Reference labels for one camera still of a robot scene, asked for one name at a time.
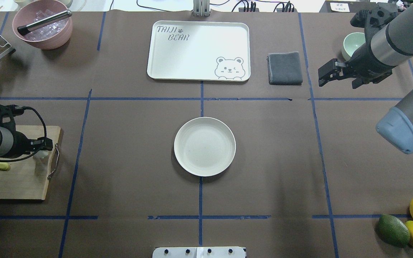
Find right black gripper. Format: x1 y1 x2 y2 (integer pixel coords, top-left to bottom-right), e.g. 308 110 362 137
318 55 393 89

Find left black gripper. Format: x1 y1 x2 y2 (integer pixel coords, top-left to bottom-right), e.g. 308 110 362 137
11 130 53 158

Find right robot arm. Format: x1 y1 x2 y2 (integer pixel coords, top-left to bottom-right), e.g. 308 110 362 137
318 3 413 154

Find white bear serving tray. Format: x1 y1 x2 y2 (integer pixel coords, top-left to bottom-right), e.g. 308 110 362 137
147 20 251 82

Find wooden cutting board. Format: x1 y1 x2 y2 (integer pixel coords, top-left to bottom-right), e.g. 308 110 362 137
0 126 63 201

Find small mint green bowl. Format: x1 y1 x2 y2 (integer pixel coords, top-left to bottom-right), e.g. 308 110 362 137
341 32 365 61

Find grey folded cloth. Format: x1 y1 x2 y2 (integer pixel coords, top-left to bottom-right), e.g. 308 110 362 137
267 51 303 86

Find pink bowl with ice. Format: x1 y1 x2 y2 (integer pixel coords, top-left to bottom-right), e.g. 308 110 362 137
12 0 73 49

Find metal ice tongs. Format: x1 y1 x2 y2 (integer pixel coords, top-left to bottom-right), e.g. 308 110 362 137
16 9 72 36

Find round white plate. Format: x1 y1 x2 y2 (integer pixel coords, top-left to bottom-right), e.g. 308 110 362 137
174 116 236 177

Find green avocado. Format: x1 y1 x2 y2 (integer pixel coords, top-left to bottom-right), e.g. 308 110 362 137
376 214 411 248

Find white control box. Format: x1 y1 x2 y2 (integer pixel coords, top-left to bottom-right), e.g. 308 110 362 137
152 246 247 258

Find aluminium frame post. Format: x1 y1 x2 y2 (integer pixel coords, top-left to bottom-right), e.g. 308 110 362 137
193 0 211 17

